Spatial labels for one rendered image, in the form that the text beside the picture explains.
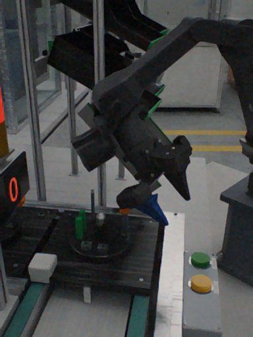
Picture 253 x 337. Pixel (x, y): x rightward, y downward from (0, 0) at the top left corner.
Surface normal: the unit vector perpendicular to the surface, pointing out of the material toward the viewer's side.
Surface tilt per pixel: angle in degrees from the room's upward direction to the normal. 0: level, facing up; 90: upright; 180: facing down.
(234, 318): 0
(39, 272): 90
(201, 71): 90
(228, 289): 0
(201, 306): 0
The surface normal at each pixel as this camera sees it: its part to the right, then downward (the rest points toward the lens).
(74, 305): 0.01, -0.90
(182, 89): 0.02, 0.44
